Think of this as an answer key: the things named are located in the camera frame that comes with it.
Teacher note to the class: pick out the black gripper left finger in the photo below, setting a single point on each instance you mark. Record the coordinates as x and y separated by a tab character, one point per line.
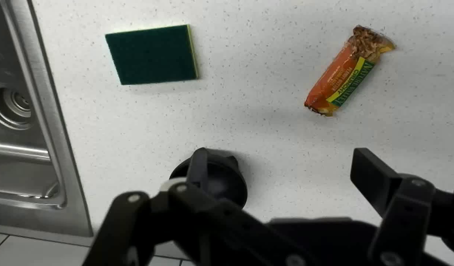
138	222

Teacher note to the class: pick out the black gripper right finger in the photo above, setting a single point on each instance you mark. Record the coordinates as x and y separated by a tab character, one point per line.
409	207

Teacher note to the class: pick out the orange snack bar packet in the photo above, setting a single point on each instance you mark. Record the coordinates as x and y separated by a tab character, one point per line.
350	71

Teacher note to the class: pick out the small black bowl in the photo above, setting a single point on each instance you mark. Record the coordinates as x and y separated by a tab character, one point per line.
224	179

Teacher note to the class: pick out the stainless steel double sink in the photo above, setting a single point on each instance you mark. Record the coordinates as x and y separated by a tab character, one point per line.
44	123

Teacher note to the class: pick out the green and yellow sponge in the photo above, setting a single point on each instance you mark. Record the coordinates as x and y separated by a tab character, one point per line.
153	53

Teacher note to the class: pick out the round sink drain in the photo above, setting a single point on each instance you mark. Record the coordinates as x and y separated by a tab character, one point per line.
13	105

